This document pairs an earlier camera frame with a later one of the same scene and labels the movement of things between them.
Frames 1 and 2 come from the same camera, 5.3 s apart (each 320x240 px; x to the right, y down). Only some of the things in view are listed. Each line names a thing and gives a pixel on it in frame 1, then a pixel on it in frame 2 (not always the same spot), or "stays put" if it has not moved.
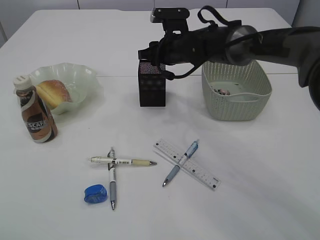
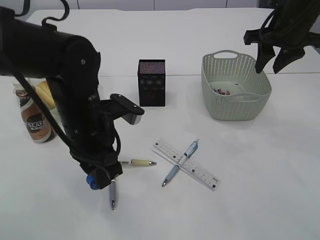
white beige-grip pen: x=121 y=161 stays put
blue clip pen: x=188 y=153 stays put
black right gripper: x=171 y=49 → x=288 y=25
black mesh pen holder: x=151 y=84 stays put
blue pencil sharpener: x=95 y=193 → x=92 y=182
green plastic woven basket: x=249 y=85 stays put
